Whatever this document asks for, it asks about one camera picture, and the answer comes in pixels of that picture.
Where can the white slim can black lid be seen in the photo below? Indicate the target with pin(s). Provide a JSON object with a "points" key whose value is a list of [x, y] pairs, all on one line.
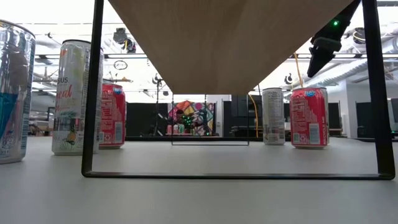
{"points": [[273, 118]]}

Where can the red soda can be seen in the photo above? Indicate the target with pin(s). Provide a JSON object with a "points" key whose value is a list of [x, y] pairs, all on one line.
{"points": [[113, 118], [308, 118]]}

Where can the black ceiling spotlight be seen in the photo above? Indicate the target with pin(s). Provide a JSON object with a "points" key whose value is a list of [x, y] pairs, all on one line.
{"points": [[119, 35]]}

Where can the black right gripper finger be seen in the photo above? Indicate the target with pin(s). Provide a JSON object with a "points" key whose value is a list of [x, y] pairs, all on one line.
{"points": [[321, 53]]}

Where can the black partition panel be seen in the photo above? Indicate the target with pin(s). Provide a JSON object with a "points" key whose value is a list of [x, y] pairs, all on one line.
{"points": [[143, 119], [365, 119]]}

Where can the black robot green lights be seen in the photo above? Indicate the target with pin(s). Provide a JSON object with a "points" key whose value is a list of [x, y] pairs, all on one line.
{"points": [[186, 122]]}

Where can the grey monitor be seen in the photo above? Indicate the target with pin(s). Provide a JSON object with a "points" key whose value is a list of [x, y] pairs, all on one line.
{"points": [[393, 115]]}

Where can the black lamp stand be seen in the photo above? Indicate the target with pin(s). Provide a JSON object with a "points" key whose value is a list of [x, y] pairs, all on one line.
{"points": [[156, 80]]}

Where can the black tall cabinet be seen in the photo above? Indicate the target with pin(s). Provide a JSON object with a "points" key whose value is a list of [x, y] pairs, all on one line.
{"points": [[241, 107]]}

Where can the wooden shelf black metal frame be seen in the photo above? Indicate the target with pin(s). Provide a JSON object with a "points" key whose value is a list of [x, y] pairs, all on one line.
{"points": [[224, 46]]}

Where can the silver ventilation duct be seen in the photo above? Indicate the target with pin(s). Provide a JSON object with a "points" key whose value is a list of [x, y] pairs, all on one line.
{"points": [[351, 70]]}

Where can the white can pineapple print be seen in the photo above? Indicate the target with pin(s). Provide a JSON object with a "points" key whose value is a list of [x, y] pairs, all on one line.
{"points": [[70, 93]]}

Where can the black round ceiling fixture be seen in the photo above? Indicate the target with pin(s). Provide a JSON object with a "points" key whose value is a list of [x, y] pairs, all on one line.
{"points": [[359, 35]]}

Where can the colourful patchwork panel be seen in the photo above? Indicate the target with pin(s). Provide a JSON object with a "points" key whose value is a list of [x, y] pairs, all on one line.
{"points": [[199, 112]]}

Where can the silver blue energy drink can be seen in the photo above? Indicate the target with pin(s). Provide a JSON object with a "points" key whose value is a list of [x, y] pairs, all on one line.
{"points": [[15, 93]]}

